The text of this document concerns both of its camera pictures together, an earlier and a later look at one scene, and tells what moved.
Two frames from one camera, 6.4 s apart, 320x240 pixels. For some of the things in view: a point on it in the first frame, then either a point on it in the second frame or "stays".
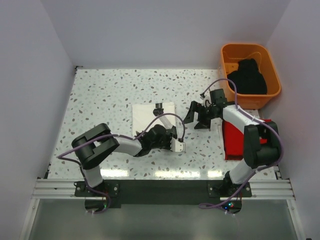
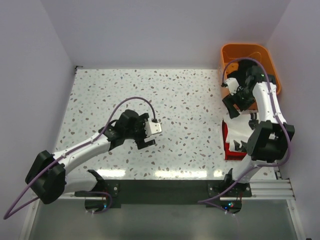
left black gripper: [169, 136] → [140, 142]
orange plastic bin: [230, 55] stays
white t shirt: [142, 113] → [238, 129]
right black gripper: [202, 124] → [230, 101]
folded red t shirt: [234, 141] stays
